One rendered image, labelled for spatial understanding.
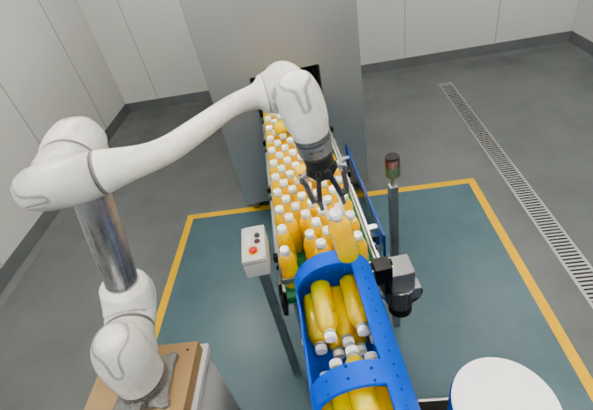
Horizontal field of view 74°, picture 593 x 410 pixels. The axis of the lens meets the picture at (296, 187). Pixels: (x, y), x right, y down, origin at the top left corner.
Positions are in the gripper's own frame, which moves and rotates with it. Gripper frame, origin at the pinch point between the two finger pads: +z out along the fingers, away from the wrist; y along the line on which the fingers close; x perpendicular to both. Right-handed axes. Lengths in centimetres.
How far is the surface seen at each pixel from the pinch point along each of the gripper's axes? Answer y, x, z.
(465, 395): 20, -40, 47
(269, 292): -40, 28, 69
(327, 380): -14.3, -35.3, 26.1
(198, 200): -126, 211, 150
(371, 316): 1.3, -19.8, 28.4
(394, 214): 26, 47, 63
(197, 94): -143, 441, 149
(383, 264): 12, 14, 53
